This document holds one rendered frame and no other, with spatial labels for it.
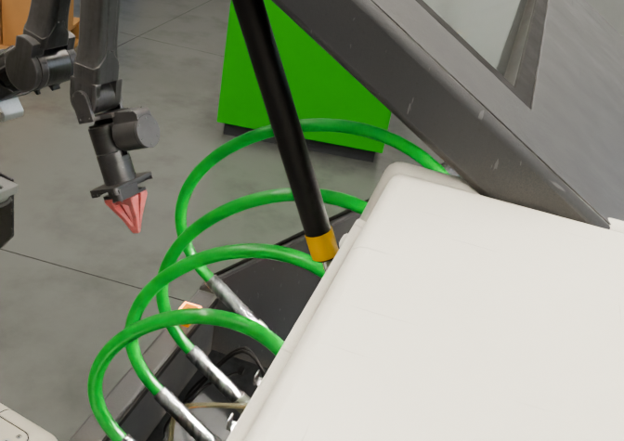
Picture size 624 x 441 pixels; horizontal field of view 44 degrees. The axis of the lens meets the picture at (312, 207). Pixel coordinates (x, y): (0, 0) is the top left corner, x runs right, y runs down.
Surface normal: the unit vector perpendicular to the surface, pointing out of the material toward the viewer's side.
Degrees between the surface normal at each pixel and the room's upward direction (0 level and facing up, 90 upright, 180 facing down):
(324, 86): 90
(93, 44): 87
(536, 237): 0
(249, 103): 90
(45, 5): 90
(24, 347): 0
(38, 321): 0
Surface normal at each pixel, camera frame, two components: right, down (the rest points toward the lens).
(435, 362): 0.16, -0.88
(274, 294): -0.29, 0.39
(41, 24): -0.37, 0.20
